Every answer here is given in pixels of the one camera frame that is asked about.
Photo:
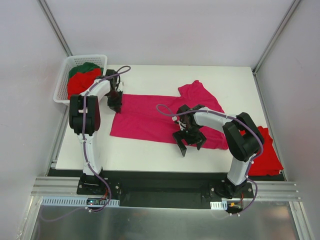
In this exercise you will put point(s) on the folded red t shirt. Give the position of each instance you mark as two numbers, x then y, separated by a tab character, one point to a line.
268	163

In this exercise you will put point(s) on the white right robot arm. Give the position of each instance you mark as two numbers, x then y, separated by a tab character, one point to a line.
243	138

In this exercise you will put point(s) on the white perforated plastic basket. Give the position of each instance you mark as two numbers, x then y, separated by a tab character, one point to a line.
61	89

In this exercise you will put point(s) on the green t shirt in basket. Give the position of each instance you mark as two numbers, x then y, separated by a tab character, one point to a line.
84	68

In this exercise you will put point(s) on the right aluminium frame post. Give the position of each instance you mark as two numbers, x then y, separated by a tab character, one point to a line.
276	35

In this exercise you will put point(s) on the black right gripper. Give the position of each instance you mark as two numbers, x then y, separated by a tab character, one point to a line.
189	136

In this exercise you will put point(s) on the red t shirt in basket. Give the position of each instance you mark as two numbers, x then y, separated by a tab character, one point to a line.
79	81

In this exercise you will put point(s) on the left aluminium frame post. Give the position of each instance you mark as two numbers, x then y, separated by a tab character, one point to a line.
45	8

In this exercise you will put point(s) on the pink t shirt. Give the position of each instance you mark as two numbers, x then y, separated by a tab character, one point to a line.
139	118

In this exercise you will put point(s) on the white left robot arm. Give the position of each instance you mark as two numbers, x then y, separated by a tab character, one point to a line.
85	91

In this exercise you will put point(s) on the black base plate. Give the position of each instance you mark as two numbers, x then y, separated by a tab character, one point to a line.
170	190

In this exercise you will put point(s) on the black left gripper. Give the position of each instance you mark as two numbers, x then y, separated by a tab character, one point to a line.
115	101

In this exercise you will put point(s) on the aluminium frame post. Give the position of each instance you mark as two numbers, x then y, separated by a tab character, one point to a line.
276	35
45	8

